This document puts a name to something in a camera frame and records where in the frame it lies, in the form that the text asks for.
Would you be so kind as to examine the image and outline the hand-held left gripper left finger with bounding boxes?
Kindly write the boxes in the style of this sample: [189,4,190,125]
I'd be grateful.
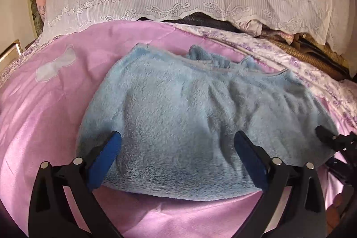
[28,130,123,238]

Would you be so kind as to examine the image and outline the folded pale pink clothes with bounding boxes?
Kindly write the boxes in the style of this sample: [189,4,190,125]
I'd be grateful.
[239,18,294,41]

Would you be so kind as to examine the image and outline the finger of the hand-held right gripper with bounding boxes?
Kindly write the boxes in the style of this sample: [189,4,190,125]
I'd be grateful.
[326,156,357,188]
[315,126,357,156]

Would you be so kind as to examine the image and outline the black cloth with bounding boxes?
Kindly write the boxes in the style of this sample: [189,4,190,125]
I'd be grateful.
[137,12,244,33]

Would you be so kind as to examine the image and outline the dark green patterned cloth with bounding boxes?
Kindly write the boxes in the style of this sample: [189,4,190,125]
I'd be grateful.
[29,0,43,32]

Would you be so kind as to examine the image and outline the blue fleece zip jacket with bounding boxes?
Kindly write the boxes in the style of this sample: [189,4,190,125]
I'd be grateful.
[77,43,339,202]

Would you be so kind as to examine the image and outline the purple floral bed sheet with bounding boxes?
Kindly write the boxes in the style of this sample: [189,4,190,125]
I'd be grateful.
[0,25,357,130]

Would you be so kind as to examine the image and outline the person's right hand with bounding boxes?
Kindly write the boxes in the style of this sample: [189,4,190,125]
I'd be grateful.
[326,193,348,233]

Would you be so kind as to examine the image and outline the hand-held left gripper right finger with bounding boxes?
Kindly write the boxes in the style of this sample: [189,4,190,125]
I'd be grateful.
[234,130,327,238]

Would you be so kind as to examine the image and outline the pink bed sheet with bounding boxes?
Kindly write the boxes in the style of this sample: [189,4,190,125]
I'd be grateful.
[0,21,352,238]

